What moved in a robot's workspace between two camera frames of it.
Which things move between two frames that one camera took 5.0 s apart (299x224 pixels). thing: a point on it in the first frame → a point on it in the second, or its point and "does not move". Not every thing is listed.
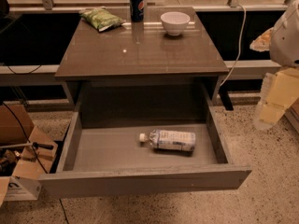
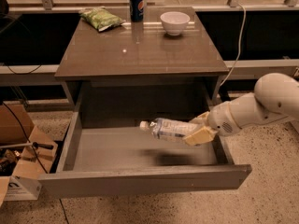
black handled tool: x=35 y=145 does not move
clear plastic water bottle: x=179 y=143 → x=169 y=130
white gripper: x=286 y=42 → x=221 y=120
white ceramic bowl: x=175 y=22 does not move
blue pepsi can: x=136 y=7 does not move
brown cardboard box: x=17 y=127 does not move
